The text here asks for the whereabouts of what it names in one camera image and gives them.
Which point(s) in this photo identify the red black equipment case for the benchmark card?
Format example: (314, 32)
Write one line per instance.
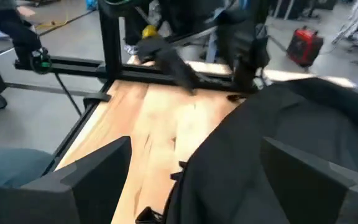
(304, 46)

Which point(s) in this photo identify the black round green-lit device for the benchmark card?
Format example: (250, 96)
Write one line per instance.
(41, 62)

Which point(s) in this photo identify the silver stand legs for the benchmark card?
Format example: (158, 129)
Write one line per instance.
(353, 21)

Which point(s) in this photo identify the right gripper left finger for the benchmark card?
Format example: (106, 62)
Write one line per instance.
(57, 199)

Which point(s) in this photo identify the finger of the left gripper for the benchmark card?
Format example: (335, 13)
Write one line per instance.
(183, 77)

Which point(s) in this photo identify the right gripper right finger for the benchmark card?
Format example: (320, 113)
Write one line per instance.
(315, 193)

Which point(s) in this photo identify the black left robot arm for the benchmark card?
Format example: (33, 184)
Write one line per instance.
(241, 46)

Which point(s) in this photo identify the black backpack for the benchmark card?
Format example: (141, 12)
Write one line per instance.
(244, 140)

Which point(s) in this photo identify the person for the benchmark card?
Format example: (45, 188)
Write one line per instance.
(11, 166)
(134, 31)
(14, 31)

